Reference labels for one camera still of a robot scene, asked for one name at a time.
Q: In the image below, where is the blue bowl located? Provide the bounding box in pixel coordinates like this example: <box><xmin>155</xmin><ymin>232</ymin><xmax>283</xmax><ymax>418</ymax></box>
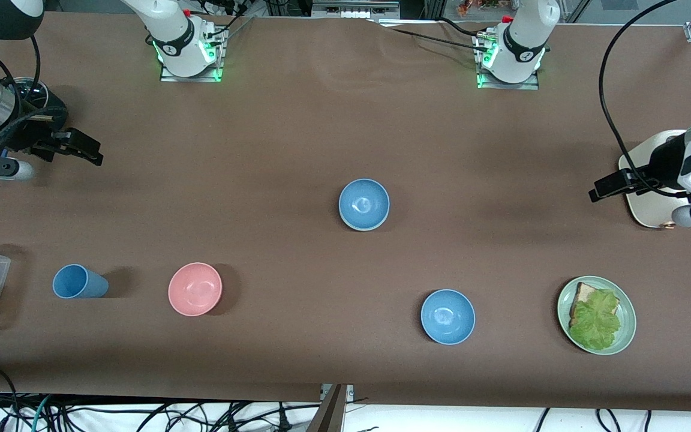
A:
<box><xmin>338</xmin><ymin>178</ymin><xmax>391</xmax><ymax>230</ymax></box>
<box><xmin>420</xmin><ymin>289</ymin><xmax>476</xmax><ymax>346</ymax></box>

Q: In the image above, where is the light green bowl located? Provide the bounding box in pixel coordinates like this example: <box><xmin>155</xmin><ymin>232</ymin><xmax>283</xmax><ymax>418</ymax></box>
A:
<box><xmin>341</xmin><ymin>207</ymin><xmax>389</xmax><ymax>232</ymax></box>

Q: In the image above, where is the pink bowl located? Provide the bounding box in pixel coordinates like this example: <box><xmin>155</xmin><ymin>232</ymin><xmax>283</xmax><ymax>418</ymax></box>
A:
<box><xmin>168</xmin><ymin>262</ymin><xmax>223</xmax><ymax>317</ymax></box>

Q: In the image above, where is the cream white toaster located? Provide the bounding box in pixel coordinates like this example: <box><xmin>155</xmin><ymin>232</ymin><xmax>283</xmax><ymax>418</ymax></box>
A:
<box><xmin>618</xmin><ymin>130</ymin><xmax>691</xmax><ymax>229</ymax></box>

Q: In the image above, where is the glass lid with blue knob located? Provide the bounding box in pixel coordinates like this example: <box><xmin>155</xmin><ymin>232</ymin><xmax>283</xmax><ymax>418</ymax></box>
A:
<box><xmin>14</xmin><ymin>77</ymin><xmax>47</xmax><ymax>106</ymax></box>

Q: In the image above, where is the toasted bread slice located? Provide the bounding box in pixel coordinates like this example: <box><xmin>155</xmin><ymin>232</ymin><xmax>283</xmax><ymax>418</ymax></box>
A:
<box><xmin>569</xmin><ymin>282</ymin><xmax>621</xmax><ymax>328</ymax></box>

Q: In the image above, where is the light green plate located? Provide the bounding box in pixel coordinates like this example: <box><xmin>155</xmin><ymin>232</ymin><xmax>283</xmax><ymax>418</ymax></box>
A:
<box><xmin>557</xmin><ymin>276</ymin><xmax>637</xmax><ymax>356</ymax></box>

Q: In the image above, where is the blue plastic cup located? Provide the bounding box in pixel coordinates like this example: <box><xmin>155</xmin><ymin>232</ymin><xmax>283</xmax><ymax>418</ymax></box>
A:
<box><xmin>52</xmin><ymin>264</ymin><xmax>109</xmax><ymax>299</ymax></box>

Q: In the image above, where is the green lettuce leaf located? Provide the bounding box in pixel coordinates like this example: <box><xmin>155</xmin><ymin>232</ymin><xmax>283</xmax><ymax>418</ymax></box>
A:
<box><xmin>569</xmin><ymin>289</ymin><xmax>622</xmax><ymax>352</ymax></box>

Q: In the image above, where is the white power strip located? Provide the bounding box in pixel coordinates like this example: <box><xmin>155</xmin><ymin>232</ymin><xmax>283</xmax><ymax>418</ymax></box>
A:
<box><xmin>199</xmin><ymin>0</ymin><xmax>250</xmax><ymax>17</ymax></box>

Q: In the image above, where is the black pot with blue handle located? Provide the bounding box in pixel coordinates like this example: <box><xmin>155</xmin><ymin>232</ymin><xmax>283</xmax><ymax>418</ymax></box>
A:
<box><xmin>13</xmin><ymin>77</ymin><xmax>69</xmax><ymax>121</ymax></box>

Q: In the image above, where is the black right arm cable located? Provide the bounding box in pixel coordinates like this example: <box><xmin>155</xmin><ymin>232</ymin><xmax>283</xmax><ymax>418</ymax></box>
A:
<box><xmin>0</xmin><ymin>27</ymin><xmax>70</xmax><ymax>151</ymax></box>

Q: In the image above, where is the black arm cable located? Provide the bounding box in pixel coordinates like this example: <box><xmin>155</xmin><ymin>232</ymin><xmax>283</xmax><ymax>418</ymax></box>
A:
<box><xmin>599</xmin><ymin>0</ymin><xmax>679</xmax><ymax>196</ymax></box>
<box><xmin>0</xmin><ymin>27</ymin><xmax>70</xmax><ymax>151</ymax></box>

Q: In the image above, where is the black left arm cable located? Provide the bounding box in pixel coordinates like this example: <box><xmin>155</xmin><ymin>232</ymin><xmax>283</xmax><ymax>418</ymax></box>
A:
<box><xmin>599</xmin><ymin>0</ymin><xmax>679</xmax><ymax>196</ymax></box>

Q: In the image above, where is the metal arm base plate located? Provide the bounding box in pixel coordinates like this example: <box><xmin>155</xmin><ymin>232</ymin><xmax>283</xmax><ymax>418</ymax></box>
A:
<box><xmin>160</xmin><ymin>27</ymin><xmax>226</xmax><ymax>83</ymax></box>
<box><xmin>476</xmin><ymin>30</ymin><xmax>541</xmax><ymax>91</ymax></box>

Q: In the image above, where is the black table cable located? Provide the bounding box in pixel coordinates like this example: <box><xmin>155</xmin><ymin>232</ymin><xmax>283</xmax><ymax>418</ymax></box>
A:
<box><xmin>438</xmin><ymin>17</ymin><xmax>481</xmax><ymax>40</ymax></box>
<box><xmin>375</xmin><ymin>21</ymin><xmax>490</xmax><ymax>55</ymax></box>

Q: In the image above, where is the teal floor cable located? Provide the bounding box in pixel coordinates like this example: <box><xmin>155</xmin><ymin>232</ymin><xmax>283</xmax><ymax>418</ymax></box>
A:
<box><xmin>31</xmin><ymin>395</ymin><xmax>53</xmax><ymax>432</ymax></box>

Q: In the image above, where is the grey metal post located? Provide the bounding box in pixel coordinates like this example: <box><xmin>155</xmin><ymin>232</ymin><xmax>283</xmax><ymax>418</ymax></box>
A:
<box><xmin>307</xmin><ymin>384</ymin><xmax>355</xmax><ymax>432</ymax></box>

